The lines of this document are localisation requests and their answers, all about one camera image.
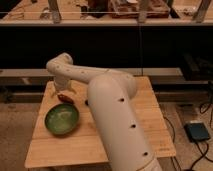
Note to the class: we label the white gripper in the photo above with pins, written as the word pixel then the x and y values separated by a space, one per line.
pixel 61 84

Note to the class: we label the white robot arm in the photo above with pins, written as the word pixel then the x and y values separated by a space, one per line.
pixel 109 94

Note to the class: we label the green ceramic bowl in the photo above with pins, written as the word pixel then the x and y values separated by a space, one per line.
pixel 61 119

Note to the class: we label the wooden table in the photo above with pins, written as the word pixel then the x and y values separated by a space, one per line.
pixel 83 145

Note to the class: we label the black foot pedal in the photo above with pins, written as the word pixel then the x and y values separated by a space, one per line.
pixel 196 132

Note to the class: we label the metal shelf rail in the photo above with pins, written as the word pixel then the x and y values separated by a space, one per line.
pixel 165 72

